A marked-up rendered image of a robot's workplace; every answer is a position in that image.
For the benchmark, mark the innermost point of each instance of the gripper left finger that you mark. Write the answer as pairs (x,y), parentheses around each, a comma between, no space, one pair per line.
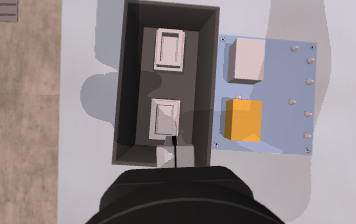
(166,153)

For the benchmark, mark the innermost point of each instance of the yellow-orange block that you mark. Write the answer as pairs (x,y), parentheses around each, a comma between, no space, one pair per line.
(243,120)

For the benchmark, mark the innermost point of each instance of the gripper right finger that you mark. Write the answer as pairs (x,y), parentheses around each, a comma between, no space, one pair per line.
(184,153)

